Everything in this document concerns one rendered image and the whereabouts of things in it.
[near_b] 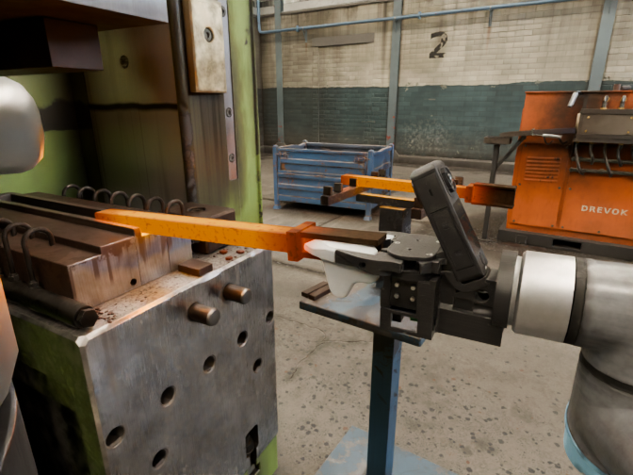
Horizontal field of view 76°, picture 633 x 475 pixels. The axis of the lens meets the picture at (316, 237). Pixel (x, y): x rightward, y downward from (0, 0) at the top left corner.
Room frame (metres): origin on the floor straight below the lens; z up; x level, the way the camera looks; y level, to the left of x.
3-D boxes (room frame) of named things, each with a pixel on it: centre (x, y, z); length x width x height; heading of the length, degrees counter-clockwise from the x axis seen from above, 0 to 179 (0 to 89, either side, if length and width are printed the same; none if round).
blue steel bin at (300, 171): (4.69, -0.19, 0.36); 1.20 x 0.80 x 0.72; 64
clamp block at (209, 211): (0.73, 0.22, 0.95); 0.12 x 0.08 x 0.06; 62
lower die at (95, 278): (0.64, 0.44, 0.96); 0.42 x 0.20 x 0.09; 62
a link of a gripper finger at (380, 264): (0.38, -0.06, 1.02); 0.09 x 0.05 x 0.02; 65
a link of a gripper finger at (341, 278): (0.40, -0.02, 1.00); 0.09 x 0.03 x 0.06; 65
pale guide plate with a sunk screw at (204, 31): (0.88, 0.22, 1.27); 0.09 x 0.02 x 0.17; 152
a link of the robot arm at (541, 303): (0.33, -0.20, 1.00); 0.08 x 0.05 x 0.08; 152
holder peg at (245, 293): (0.60, 0.13, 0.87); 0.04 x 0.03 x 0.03; 62
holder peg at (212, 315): (0.54, 0.16, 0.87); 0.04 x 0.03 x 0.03; 62
